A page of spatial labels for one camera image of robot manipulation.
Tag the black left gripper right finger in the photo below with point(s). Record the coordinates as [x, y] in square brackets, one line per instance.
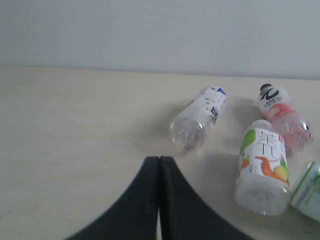
[183, 213]

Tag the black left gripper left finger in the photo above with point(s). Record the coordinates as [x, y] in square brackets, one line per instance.
[134, 215]

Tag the fruit tea bottle white label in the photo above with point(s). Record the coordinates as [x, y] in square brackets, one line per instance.
[262, 179]

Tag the clear bottle blue white label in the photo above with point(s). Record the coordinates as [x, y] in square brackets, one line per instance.
[190, 128]

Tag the pink peach drink bottle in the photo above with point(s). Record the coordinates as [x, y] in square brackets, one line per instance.
[276, 105]

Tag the lime label clear bottle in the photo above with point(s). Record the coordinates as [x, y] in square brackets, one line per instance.
[306, 191]

